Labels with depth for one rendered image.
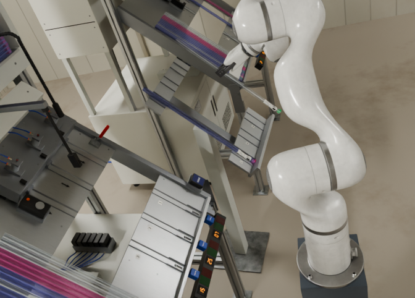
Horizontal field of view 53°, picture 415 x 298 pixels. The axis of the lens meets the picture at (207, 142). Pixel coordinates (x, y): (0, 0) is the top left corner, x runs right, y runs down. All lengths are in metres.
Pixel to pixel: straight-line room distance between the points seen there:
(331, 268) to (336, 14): 3.23
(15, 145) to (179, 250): 0.59
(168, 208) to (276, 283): 0.86
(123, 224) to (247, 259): 0.76
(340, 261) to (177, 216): 0.55
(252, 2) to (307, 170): 0.43
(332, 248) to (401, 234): 1.13
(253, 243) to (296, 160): 1.33
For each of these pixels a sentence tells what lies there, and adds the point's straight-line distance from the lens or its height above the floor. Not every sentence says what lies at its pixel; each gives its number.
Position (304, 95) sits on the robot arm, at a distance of 1.02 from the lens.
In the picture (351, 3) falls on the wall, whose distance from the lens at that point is 4.21.
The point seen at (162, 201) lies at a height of 0.82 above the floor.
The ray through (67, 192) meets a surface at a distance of 1.37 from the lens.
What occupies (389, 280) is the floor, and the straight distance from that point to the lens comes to 2.14.
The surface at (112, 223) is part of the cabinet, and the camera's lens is 1.78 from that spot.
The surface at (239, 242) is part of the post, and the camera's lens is 2.18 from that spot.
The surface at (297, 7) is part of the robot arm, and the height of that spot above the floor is 1.38.
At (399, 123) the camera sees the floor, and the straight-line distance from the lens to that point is 2.94.
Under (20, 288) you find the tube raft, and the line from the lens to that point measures 1.20.
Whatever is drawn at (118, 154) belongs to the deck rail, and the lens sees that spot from 1.52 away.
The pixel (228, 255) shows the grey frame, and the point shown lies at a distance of 1.83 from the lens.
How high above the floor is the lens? 1.78
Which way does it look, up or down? 36 degrees down
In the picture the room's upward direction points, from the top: 18 degrees counter-clockwise
